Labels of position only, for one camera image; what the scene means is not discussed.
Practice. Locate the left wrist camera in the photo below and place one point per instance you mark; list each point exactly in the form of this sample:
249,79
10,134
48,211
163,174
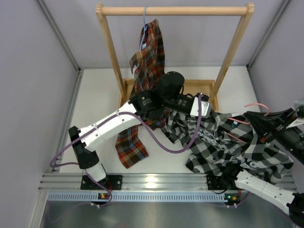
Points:
200,106

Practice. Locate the brown red plaid shirt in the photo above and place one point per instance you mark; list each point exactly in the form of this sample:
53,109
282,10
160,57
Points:
147,66

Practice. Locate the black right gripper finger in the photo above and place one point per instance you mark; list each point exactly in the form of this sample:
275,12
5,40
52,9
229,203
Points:
285,114
265,128

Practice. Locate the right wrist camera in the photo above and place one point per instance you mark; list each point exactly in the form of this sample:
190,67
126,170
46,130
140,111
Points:
298,113

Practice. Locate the wooden clothes rack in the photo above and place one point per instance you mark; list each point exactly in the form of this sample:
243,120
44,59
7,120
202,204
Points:
191,35

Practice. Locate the blue wire hanger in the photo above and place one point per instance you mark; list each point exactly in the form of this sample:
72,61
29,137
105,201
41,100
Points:
144,28

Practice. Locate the black white checkered shirt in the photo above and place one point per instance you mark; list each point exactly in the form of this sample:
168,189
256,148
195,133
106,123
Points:
213,150

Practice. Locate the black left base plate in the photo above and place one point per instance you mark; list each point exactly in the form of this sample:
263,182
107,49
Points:
102,182

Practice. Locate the grey slotted cable duct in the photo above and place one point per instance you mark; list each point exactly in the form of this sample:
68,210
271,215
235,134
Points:
139,197

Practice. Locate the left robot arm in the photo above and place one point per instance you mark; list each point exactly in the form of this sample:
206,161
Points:
145,105

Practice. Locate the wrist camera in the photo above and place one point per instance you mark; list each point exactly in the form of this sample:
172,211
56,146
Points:
200,106
298,113

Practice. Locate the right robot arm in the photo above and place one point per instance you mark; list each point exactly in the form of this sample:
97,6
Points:
291,203

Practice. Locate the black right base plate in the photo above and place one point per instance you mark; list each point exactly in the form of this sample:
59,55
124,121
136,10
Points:
220,185

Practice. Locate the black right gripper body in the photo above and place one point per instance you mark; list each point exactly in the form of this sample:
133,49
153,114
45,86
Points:
267,139

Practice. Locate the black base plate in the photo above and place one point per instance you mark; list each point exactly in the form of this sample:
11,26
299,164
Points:
102,182
220,185

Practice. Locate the pink wire hanger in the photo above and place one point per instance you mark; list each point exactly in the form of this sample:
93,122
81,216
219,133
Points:
247,123

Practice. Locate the aluminium mounting rail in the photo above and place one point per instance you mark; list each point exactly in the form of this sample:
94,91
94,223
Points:
130,182

